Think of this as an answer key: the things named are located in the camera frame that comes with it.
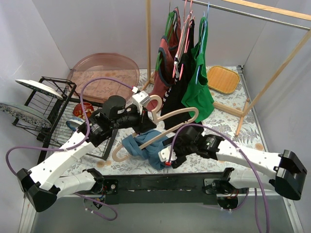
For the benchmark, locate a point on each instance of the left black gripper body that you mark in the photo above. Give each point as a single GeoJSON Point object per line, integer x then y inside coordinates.
{"type": "Point", "coordinates": [143, 121]}

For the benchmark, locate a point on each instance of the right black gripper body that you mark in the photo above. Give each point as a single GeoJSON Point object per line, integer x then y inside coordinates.
{"type": "Point", "coordinates": [177, 153]}

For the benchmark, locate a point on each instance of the blue tank top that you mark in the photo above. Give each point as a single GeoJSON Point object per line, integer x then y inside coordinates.
{"type": "Point", "coordinates": [150, 152]}

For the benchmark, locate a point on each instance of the wooden hanger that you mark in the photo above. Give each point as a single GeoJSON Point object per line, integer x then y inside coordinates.
{"type": "Point", "coordinates": [157, 119]}

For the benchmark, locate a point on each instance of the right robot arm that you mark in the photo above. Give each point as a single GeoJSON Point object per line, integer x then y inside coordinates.
{"type": "Point", "coordinates": [282, 172]}

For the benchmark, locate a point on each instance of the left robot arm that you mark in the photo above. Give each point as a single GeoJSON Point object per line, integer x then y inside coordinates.
{"type": "Point", "coordinates": [44, 183]}

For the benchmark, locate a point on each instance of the black tank top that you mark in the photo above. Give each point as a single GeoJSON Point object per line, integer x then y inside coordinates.
{"type": "Point", "coordinates": [173, 97]}

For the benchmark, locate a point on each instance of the red tank top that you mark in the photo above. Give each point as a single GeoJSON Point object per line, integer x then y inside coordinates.
{"type": "Point", "coordinates": [162, 82]}

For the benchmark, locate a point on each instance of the green tank top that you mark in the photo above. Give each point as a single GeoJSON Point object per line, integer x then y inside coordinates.
{"type": "Point", "coordinates": [198, 95]}

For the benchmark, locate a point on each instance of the blue hanger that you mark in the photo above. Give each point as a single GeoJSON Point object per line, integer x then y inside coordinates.
{"type": "Point", "coordinates": [203, 38]}

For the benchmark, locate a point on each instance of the green hanger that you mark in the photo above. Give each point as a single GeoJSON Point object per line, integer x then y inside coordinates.
{"type": "Point", "coordinates": [169, 42]}

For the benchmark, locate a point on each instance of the pink hanger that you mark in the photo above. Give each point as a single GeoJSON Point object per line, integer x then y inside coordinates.
{"type": "Point", "coordinates": [183, 42]}

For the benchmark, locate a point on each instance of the floral tablecloth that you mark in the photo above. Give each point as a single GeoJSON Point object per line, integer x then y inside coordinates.
{"type": "Point", "coordinates": [221, 121]}

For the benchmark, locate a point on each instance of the pink plastic basin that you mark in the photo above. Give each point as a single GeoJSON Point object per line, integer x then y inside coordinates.
{"type": "Point", "coordinates": [112, 65]}

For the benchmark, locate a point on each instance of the red floral bowl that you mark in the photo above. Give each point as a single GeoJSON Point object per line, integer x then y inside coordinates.
{"type": "Point", "coordinates": [78, 110]}

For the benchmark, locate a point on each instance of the blue white bowl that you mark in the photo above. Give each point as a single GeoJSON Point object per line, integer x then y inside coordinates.
{"type": "Point", "coordinates": [74, 123]}

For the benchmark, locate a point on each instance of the woven bamboo tray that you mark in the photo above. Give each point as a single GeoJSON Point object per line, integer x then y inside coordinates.
{"type": "Point", "coordinates": [222, 79]}

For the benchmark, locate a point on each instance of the white plate upper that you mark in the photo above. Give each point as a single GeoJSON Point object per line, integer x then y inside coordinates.
{"type": "Point", "coordinates": [39, 87]}

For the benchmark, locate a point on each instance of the blue patterned plate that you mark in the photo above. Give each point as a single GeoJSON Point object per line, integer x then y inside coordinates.
{"type": "Point", "coordinates": [26, 114]}

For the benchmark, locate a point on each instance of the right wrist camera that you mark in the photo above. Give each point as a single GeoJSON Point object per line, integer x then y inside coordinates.
{"type": "Point", "coordinates": [164, 156]}

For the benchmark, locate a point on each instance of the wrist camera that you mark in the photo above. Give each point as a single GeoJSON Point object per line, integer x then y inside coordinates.
{"type": "Point", "coordinates": [140, 99]}
{"type": "Point", "coordinates": [164, 156]}

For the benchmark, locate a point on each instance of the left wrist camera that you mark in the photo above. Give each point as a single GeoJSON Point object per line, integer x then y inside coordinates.
{"type": "Point", "coordinates": [140, 99]}

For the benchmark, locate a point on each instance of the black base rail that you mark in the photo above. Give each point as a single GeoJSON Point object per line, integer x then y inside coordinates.
{"type": "Point", "coordinates": [166, 188]}

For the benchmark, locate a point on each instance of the black wire dish rack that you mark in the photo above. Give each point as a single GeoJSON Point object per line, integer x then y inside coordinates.
{"type": "Point", "coordinates": [57, 111]}

